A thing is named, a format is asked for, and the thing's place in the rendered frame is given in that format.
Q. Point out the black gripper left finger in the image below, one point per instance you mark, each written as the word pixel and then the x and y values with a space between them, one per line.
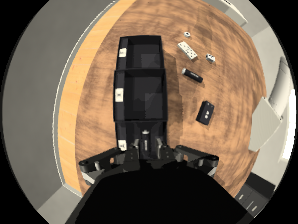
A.
pixel 100 163

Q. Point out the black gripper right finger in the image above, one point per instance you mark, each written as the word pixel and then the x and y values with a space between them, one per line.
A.
pixel 196 159

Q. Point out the white domino tile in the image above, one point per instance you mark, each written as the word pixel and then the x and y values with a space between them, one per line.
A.
pixel 187 50

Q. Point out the black rack of three bins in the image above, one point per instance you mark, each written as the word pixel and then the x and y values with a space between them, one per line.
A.
pixel 144 92

